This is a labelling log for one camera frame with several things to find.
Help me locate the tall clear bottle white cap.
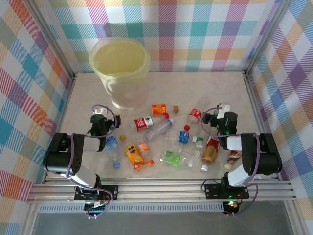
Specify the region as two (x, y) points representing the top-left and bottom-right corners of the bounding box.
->
(144, 118), (176, 141)

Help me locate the green label clear bottle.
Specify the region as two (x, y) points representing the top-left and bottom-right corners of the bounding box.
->
(159, 150), (195, 168)

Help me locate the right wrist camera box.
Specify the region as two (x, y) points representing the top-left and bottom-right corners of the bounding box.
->
(217, 102), (232, 120)

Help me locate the aluminium frame post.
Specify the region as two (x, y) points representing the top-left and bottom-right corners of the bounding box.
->
(23, 0), (77, 80)
(243, 0), (293, 78)

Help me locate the grey slotted cable duct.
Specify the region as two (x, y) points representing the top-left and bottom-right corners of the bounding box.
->
(38, 204), (225, 214)

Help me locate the white plastic waste bin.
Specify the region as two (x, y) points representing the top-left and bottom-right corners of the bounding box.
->
(89, 36), (151, 111)

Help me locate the red green label water bottle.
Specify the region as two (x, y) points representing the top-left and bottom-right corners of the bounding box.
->
(129, 112), (171, 132)

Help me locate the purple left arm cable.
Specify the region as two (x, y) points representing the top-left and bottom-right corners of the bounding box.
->
(65, 104), (117, 220)

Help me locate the blue label crushed clear bottle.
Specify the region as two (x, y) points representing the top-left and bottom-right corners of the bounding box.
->
(166, 130), (198, 144)

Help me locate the yellow-green bin liner bag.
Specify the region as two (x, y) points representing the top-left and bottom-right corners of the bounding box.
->
(89, 36), (151, 86)

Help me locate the red label clear drink bottle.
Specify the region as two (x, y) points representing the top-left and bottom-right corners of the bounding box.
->
(187, 96), (211, 125)

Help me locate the orange label clear bottle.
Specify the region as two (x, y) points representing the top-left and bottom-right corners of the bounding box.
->
(136, 135), (154, 162)

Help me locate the black controller board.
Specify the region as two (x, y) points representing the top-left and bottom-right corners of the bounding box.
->
(84, 200), (109, 214)
(224, 200), (241, 215)

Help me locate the aluminium side rail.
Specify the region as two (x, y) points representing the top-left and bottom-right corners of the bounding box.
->
(243, 70), (281, 183)
(43, 72), (78, 184)

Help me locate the water bottle blue cap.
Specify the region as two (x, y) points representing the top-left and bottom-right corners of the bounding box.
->
(104, 135), (122, 170)

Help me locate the orange juice bottle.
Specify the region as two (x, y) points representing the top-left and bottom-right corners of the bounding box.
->
(124, 144), (155, 172)

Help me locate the red label tea bottle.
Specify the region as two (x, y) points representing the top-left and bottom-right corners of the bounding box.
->
(201, 135), (220, 172)

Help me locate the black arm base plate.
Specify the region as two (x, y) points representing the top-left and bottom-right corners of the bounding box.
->
(74, 185), (120, 202)
(204, 183), (250, 200)

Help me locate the brown coffee drink bottle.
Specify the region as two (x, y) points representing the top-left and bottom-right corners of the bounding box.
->
(224, 150), (243, 170)

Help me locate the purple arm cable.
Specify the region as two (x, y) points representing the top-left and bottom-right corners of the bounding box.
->
(65, 104), (117, 220)
(200, 105), (260, 218)

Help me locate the aluminium front rail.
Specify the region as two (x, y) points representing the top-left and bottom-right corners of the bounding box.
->
(26, 178), (298, 203)

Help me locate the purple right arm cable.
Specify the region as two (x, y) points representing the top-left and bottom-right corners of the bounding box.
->
(200, 105), (260, 218)

